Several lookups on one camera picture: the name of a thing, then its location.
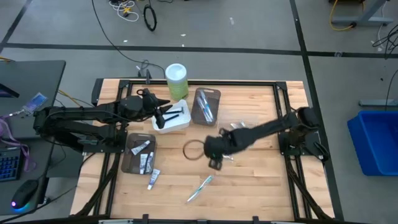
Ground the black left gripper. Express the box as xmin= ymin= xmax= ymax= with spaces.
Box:
xmin=136 ymin=88 xmax=174 ymax=129

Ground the blue white toothbrush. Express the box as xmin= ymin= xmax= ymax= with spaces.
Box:
xmin=196 ymin=95 xmax=211 ymax=123
xmin=200 ymin=89 xmax=215 ymax=121

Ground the grey white toothpaste tube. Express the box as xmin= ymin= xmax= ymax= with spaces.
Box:
xmin=130 ymin=140 xmax=151 ymax=156

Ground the white purple toothpaste tube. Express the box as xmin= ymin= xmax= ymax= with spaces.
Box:
xmin=139 ymin=152 xmax=149 ymax=175
xmin=147 ymin=168 xmax=162 ymax=191
xmin=145 ymin=151 xmax=155 ymax=174

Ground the green disinfecting wipes canister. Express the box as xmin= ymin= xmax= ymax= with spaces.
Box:
xmin=164 ymin=63 xmax=190 ymax=101

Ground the white plastic bin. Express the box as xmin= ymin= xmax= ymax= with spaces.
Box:
xmin=150 ymin=98 xmax=192 ymax=134

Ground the dark translucent bin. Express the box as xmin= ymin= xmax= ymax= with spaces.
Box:
xmin=190 ymin=86 xmax=222 ymax=127
xmin=120 ymin=133 xmax=157 ymax=174

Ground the teal white wrapped toothbrush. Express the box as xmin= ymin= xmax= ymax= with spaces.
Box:
xmin=185 ymin=174 xmax=215 ymax=205

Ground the blue ID badge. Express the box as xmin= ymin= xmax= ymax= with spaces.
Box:
xmin=22 ymin=92 xmax=49 ymax=114

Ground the black desk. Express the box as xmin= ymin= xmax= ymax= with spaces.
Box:
xmin=0 ymin=136 xmax=56 ymax=215
xmin=0 ymin=60 xmax=67 ymax=139

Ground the black monitor foot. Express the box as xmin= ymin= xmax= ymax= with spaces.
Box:
xmin=0 ymin=82 xmax=20 ymax=99

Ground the blue plastic bin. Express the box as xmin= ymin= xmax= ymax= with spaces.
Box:
xmin=346 ymin=110 xmax=398 ymax=177

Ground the black computer mouse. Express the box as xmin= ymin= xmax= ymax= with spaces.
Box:
xmin=11 ymin=179 xmax=39 ymax=210

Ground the black backlit keyboard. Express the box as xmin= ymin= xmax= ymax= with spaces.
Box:
xmin=0 ymin=145 xmax=23 ymax=183

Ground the grey metal desk foot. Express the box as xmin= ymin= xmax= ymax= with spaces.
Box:
xmin=358 ymin=98 xmax=398 ymax=108

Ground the black cable clamp post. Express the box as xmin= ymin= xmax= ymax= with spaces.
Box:
xmin=137 ymin=60 xmax=153 ymax=85

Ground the black aluminium table frame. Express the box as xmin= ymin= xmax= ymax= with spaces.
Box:
xmin=73 ymin=78 xmax=335 ymax=221

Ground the thin yellow cable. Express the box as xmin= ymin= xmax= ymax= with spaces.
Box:
xmin=57 ymin=89 xmax=96 ymax=114

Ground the coiled black cable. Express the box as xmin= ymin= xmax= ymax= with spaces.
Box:
xmin=142 ymin=4 xmax=158 ymax=32

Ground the white floor cable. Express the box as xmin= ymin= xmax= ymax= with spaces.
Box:
xmin=108 ymin=0 xmax=140 ymax=23

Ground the long black floor cable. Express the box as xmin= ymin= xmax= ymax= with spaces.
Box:
xmin=91 ymin=0 xmax=166 ymax=78

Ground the purple lanyard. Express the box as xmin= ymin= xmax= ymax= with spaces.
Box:
xmin=0 ymin=107 xmax=37 ymax=174

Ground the yellow floor cable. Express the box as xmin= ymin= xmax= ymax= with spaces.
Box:
xmin=328 ymin=0 xmax=357 ymax=32

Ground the thin black floor cable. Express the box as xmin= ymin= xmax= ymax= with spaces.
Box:
xmin=385 ymin=68 xmax=398 ymax=111

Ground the grey metal desk frame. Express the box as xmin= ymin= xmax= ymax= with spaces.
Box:
xmin=329 ymin=0 xmax=394 ymax=27

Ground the black floor cable bundle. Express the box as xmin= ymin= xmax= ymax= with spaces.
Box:
xmin=371 ymin=26 xmax=398 ymax=60

